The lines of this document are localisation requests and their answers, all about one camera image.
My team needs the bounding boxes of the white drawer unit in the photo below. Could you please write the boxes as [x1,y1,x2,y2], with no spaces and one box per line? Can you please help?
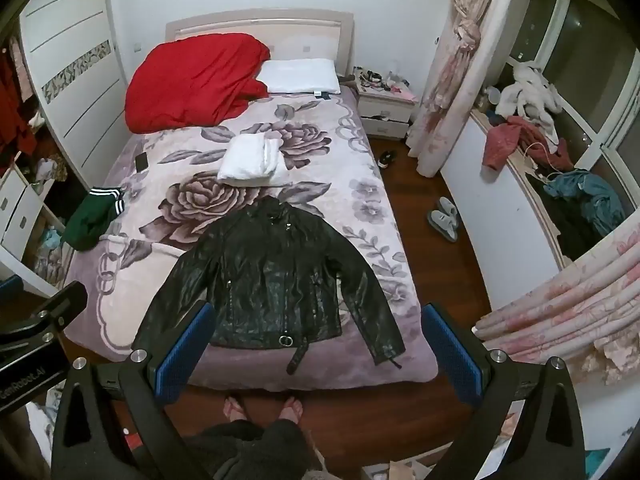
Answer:
[0,162,66,296]

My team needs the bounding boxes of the person's left foot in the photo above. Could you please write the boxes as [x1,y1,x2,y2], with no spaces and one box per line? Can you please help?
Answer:
[224,396,249,423]

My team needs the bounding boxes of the tied pink floral curtain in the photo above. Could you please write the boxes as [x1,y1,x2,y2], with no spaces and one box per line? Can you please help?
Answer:
[407,0,511,178]

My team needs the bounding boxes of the pale bed headboard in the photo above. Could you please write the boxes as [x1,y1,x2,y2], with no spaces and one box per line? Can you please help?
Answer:
[165,8,356,86]

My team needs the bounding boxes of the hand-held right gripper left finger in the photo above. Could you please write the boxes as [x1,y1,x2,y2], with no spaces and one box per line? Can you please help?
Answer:
[52,301,217,480]

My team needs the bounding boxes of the person's feet and legs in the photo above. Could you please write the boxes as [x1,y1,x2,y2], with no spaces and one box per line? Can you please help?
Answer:
[182,417,328,480]

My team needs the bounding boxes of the loose pink floral curtain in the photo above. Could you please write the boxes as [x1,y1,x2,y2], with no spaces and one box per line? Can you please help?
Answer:
[472,210,640,386]

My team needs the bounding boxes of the grey slipper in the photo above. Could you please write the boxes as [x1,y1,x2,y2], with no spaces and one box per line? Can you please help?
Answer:
[439,196,461,226]
[427,210,458,242]

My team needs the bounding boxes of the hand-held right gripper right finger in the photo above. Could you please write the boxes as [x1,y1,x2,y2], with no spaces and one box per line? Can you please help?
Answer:
[422,303,586,480]

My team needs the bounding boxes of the green garment with white stripes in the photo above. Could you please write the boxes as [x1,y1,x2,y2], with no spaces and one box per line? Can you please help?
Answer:
[64,187,126,251]

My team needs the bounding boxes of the person's foot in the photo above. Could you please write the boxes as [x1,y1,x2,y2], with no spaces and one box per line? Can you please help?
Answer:
[224,396,249,423]
[280,396,304,423]

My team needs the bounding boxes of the white fluffy garment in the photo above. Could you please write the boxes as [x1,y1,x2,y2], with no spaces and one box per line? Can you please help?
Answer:
[495,60,563,143]

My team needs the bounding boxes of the white wardrobe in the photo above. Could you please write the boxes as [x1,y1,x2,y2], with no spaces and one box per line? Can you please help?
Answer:
[19,0,132,176]

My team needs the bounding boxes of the white pillow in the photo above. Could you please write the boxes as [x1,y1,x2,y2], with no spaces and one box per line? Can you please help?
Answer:
[256,58,342,96]

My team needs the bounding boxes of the red duvet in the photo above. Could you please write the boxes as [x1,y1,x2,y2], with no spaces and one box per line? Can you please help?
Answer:
[124,33,272,135]

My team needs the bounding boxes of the floral bed blanket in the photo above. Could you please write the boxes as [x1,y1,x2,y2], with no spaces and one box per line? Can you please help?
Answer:
[64,85,440,388]

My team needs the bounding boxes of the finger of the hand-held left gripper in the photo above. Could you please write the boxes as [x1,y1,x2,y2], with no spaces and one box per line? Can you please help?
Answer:
[0,281,89,348]

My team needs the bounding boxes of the folded white garment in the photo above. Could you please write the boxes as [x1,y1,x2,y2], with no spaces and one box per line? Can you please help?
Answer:
[217,134,289,185]

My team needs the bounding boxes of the window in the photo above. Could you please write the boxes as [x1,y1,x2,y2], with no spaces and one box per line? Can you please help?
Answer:
[505,0,640,171]

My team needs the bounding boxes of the white nightstand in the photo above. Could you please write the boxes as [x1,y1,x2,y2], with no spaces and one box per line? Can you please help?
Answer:
[357,85,418,141]

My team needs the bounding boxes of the red garment on sill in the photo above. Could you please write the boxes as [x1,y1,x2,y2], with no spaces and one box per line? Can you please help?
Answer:
[482,116,573,171]

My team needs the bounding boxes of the teal garment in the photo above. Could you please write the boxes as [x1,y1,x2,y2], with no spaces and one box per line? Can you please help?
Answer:
[544,169,626,238]

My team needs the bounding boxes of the black leather jacket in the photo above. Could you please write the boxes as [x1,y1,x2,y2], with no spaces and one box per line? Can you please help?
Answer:
[131,196,406,376]

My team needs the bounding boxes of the person's right foot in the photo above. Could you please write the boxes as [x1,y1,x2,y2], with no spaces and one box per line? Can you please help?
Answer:
[280,396,304,423]

